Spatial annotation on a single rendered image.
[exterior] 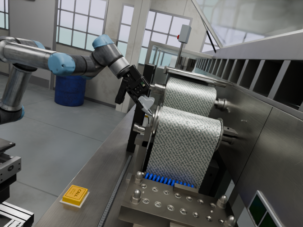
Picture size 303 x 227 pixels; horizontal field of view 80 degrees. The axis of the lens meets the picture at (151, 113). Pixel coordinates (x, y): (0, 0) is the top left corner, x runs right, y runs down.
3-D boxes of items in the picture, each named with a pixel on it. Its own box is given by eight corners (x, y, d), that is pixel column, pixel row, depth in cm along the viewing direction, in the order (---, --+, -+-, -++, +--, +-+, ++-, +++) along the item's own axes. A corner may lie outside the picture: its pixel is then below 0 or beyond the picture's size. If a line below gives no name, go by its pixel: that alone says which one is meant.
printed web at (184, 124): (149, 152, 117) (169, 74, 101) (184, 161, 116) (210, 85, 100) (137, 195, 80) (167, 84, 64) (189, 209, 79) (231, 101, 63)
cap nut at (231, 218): (221, 220, 61) (226, 210, 60) (231, 223, 61) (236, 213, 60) (224, 230, 58) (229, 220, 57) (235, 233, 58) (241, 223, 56)
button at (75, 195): (71, 188, 75) (72, 184, 75) (87, 193, 75) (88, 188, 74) (61, 201, 69) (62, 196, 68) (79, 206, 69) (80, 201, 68)
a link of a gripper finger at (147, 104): (159, 111, 72) (146, 92, 71) (147, 119, 74) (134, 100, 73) (160, 109, 75) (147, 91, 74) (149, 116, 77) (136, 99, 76)
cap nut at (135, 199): (130, 195, 63) (133, 184, 61) (141, 197, 63) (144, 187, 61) (128, 203, 59) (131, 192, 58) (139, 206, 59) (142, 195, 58)
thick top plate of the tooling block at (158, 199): (129, 186, 75) (131, 174, 73) (223, 212, 73) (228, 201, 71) (117, 219, 60) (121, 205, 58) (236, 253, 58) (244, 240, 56)
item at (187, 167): (143, 179, 78) (153, 142, 72) (196, 193, 77) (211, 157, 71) (143, 179, 77) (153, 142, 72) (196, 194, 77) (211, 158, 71)
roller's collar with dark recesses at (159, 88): (153, 92, 101) (156, 80, 99) (164, 94, 100) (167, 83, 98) (152, 94, 95) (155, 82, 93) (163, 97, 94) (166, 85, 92)
